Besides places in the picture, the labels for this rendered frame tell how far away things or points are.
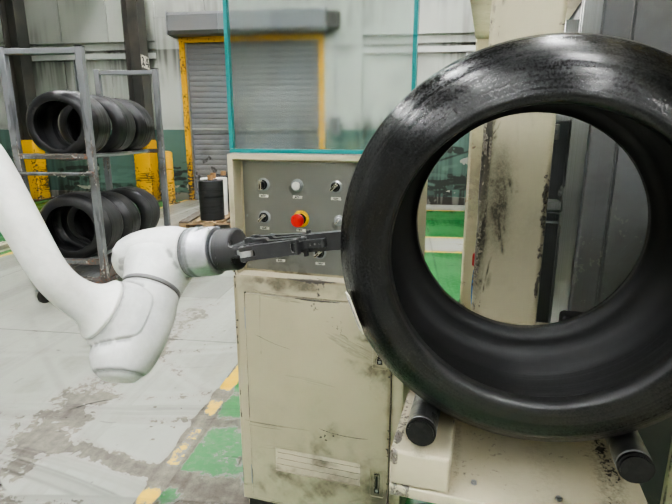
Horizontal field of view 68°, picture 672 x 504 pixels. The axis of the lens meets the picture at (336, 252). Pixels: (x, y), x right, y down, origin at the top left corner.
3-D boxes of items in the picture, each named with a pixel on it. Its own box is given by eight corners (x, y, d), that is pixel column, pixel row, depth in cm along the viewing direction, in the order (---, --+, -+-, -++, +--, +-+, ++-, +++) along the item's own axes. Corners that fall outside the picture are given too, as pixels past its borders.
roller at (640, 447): (578, 370, 98) (571, 349, 98) (602, 365, 97) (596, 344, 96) (622, 487, 66) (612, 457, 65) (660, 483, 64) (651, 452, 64)
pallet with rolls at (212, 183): (202, 217, 804) (199, 169, 786) (251, 217, 804) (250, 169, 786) (179, 232, 688) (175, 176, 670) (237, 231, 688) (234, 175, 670)
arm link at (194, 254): (201, 223, 93) (229, 220, 91) (210, 270, 95) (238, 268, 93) (173, 232, 85) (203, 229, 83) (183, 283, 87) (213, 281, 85)
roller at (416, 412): (435, 353, 106) (427, 334, 106) (455, 347, 104) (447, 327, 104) (412, 450, 73) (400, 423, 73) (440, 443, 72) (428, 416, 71)
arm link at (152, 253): (214, 246, 97) (195, 305, 90) (148, 251, 102) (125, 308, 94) (185, 211, 89) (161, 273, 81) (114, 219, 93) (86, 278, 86)
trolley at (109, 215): (116, 263, 520) (95, 69, 476) (175, 264, 516) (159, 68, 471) (31, 306, 391) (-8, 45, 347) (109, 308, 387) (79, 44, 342)
